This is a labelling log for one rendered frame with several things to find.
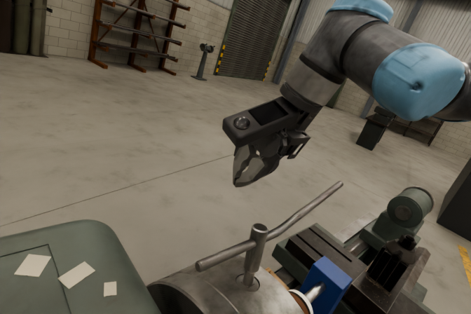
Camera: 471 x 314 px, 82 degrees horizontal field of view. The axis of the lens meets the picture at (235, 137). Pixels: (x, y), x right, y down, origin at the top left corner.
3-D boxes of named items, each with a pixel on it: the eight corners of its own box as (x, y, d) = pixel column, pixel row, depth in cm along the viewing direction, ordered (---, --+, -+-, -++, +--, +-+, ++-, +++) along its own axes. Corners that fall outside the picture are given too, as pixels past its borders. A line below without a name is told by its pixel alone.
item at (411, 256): (411, 268, 73) (417, 260, 72) (382, 248, 78) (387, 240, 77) (417, 258, 79) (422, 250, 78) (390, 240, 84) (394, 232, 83)
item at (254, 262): (243, 309, 37) (261, 233, 34) (232, 298, 38) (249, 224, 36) (254, 301, 38) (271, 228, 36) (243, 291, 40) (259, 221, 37)
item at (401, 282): (378, 326, 71) (387, 313, 69) (343, 296, 77) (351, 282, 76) (398, 292, 86) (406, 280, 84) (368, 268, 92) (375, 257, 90)
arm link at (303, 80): (326, 81, 36) (287, 50, 40) (306, 108, 38) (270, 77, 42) (348, 87, 42) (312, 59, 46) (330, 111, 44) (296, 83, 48)
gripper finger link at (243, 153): (251, 181, 55) (275, 148, 51) (230, 186, 51) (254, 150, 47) (242, 170, 57) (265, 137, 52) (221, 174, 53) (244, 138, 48)
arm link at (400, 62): (498, 77, 29) (416, 38, 37) (449, 49, 23) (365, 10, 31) (440, 134, 33) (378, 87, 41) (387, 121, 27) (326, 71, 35)
